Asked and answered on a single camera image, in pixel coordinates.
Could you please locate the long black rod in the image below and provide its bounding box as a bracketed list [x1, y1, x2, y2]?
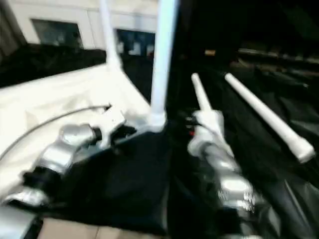
[238, 48, 319, 66]

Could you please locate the white plastic table leg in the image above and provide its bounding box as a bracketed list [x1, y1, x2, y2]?
[99, 0, 123, 72]
[224, 72, 317, 164]
[149, 0, 180, 133]
[191, 73, 215, 113]

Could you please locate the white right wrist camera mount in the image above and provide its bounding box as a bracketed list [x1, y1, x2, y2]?
[187, 109, 225, 158]

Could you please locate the white display cabinet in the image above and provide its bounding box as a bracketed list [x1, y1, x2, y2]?
[9, 0, 160, 57]

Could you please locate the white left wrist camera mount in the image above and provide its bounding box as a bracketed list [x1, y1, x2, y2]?
[99, 106, 126, 148]

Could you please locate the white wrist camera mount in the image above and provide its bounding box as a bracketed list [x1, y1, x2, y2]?
[99, 106, 126, 148]
[187, 109, 225, 158]

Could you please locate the black mat cloth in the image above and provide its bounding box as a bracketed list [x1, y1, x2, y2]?
[0, 43, 319, 239]

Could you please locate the dark tall cabinet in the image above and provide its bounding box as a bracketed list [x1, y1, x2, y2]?
[174, 0, 319, 60]

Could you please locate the white plastic table top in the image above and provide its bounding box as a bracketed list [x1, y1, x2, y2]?
[0, 63, 165, 200]

